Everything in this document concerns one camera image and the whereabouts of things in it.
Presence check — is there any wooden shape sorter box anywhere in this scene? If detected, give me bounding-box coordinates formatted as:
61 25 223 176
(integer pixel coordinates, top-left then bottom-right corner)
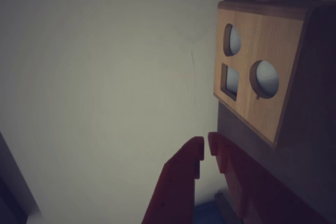
213 0 336 154

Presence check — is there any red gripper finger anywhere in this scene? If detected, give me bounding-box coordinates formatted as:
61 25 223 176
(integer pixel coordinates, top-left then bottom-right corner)
141 136 205 224
208 131 334 224

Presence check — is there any blue blurry object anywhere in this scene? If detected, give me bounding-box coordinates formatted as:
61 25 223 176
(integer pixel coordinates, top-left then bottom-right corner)
194 202 224 224

